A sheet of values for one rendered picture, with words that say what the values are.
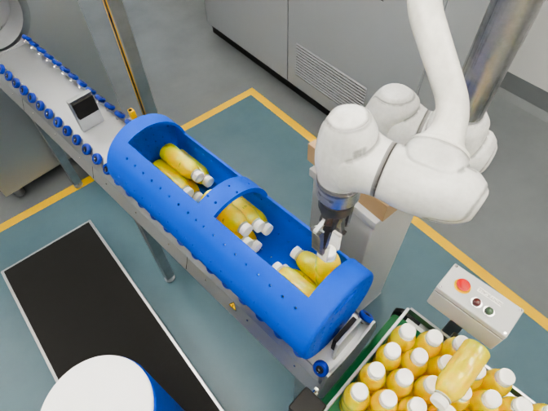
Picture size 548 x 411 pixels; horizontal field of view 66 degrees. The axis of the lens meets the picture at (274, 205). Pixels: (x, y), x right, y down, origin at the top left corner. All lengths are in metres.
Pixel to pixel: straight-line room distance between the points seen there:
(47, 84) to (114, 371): 1.46
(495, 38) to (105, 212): 2.36
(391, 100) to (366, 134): 0.60
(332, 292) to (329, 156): 0.40
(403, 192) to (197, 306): 1.81
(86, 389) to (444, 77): 1.08
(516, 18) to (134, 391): 1.22
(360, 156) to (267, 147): 2.31
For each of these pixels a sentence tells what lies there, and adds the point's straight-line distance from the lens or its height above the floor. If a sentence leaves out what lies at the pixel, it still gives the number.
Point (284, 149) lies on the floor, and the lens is 2.98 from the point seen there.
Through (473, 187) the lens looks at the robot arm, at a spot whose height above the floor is 1.64.
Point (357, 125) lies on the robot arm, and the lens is 0.69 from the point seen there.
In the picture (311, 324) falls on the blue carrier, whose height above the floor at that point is 1.19.
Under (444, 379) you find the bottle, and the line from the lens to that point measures 1.12.
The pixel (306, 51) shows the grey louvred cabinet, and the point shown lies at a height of 0.45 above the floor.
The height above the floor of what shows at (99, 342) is 0.15.
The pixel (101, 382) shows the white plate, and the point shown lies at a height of 1.04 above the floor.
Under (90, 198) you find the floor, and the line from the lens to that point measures 2.97.
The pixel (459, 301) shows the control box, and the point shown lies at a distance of 1.24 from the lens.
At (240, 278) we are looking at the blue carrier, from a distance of 1.12.
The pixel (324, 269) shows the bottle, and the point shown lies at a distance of 1.08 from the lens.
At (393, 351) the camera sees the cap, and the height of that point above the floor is 1.08.
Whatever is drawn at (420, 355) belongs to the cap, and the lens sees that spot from 1.18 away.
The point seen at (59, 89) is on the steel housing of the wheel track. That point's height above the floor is 0.93.
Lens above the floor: 2.16
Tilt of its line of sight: 54 degrees down
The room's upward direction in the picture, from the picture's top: 2 degrees counter-clockwise
